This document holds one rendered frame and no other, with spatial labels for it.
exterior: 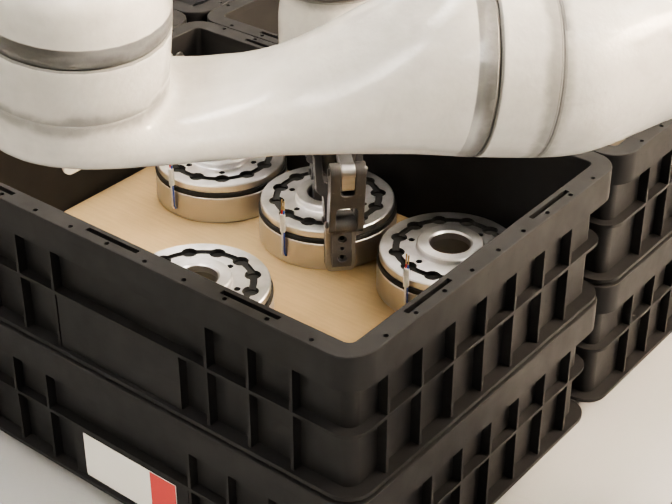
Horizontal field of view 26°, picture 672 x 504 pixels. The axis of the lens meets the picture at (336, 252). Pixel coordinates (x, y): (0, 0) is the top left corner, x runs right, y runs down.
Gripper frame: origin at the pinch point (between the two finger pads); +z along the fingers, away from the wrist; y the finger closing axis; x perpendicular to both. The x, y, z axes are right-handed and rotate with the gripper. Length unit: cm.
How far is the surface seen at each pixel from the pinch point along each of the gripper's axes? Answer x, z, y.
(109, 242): -16.0, -7.8, 12.1
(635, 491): 19.9, 15.2, 14.8
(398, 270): 3.4, -1.0, 7.7
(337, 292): -0.5, 2.2, 5.1
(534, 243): 10.8, -6.6, 14.4
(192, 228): -10.1, 2.2, -5.3
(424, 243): 5.7, -1.5, 5.3
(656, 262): 24.8, 4.5, 1.4
